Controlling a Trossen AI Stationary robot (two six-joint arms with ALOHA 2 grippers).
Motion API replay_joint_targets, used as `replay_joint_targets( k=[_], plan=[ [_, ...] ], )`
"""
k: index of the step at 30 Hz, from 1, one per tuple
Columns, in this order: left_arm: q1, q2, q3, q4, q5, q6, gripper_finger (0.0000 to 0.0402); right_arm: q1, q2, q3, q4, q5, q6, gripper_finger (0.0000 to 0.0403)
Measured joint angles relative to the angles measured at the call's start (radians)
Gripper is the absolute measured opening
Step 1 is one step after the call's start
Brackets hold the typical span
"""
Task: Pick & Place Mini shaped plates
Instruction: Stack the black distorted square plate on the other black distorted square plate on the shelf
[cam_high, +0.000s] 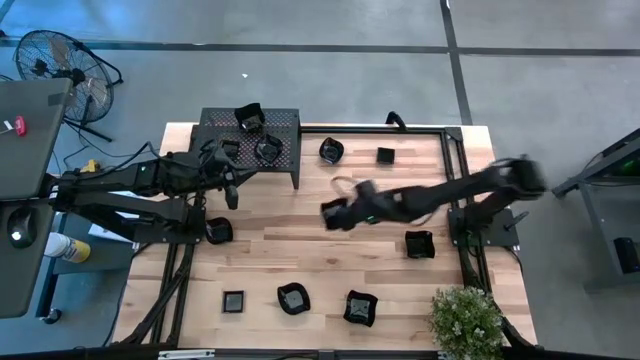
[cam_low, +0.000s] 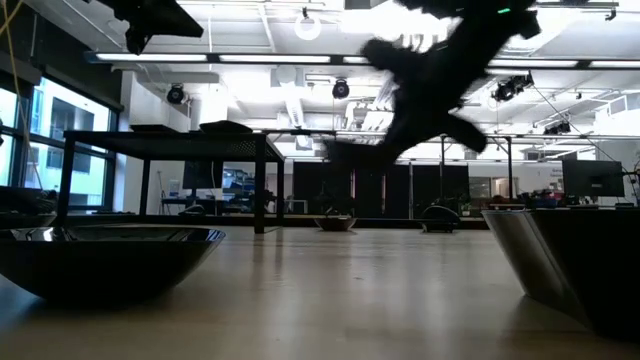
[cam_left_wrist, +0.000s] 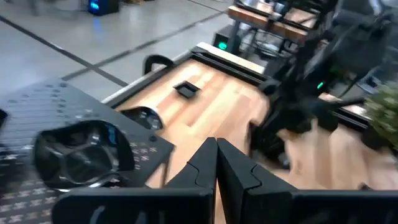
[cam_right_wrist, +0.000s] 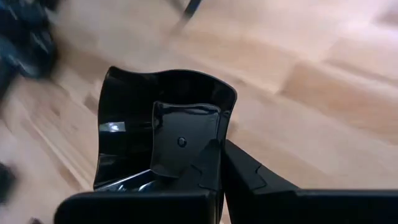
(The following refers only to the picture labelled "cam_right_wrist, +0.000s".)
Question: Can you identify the black perforated metal shelf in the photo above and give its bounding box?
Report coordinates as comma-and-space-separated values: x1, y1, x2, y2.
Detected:
174, 0, 203, 30

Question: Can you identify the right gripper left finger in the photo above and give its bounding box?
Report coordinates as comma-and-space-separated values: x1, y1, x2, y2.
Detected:
54, 139, 223, 224

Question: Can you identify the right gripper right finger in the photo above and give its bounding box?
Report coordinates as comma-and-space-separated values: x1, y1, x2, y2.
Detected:
222, 139, 398, 224

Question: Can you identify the black wavy square mini plate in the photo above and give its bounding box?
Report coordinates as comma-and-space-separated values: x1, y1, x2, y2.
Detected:
93, 65, 238, 192

